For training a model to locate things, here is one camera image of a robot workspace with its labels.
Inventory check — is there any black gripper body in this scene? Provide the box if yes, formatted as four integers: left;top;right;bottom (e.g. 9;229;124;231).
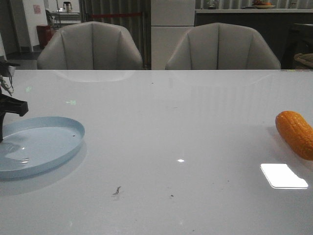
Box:
0;60;28;142

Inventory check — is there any light blue round plate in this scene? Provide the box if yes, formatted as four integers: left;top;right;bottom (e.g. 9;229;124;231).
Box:
0;117;85;179

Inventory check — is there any orange corn cob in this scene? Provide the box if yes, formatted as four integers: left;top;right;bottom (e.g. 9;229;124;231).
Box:
275;111;313;161

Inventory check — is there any red bin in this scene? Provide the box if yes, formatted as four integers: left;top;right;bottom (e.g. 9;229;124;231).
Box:
36;25;53;49

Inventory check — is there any left grey upholstered chair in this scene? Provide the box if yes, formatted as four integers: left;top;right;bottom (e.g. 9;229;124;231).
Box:
37;21;143;70

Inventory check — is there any grey upholstered chair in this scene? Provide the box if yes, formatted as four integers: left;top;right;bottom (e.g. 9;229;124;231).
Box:
165;23;281;70
37;21;143;70

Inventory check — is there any red barrier tape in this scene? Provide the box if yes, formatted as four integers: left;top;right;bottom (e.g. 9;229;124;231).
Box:
89;12;143;19

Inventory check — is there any white cabinet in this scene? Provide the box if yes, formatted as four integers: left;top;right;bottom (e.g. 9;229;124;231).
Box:
151;0;196;70

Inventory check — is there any right grey upholstered chair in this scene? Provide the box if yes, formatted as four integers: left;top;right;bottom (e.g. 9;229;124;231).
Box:
165;23;281;70

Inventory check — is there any fruit bowl on counter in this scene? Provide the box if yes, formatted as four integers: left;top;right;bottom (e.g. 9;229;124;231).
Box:
252;0;275;9

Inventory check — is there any dark kitchen counter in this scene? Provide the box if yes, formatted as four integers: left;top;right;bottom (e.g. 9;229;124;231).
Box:
194;9;313;69

